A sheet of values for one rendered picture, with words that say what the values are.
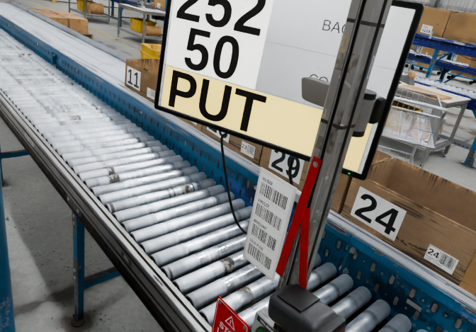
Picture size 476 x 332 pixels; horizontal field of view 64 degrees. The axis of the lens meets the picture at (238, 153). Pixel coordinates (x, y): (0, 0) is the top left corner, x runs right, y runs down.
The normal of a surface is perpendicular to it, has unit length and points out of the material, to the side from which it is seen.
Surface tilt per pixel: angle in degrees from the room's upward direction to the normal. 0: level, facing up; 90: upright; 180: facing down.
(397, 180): 90
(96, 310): 0
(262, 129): 86
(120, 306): 0
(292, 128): 86
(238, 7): 86
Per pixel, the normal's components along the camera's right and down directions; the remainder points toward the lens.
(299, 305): 0.07, -0.95
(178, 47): -0.46, 0.21
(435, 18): -0.77, 0.04
